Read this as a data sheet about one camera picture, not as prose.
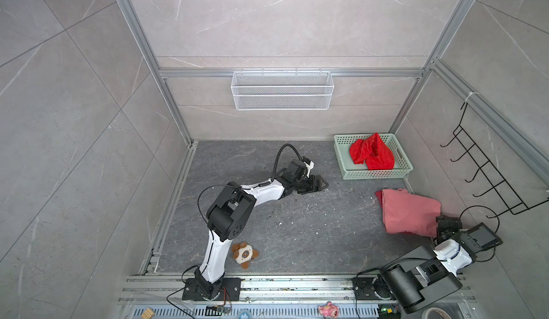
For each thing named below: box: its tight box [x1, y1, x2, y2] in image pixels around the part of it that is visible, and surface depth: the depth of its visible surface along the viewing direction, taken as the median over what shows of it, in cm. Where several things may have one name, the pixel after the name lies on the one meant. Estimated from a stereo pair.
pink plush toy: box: [318, 301, 340, 319], surface depth 69 cm
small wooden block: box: [141, 306, 155, 319], surface depth 70 cm
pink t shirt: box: [375, 188, 442, 238], surface depth 88 cm
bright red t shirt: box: [348, 133, 396, 171], surface depth 108 cm
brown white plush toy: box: [231, 241, 260, 269], surface depth 80 cm
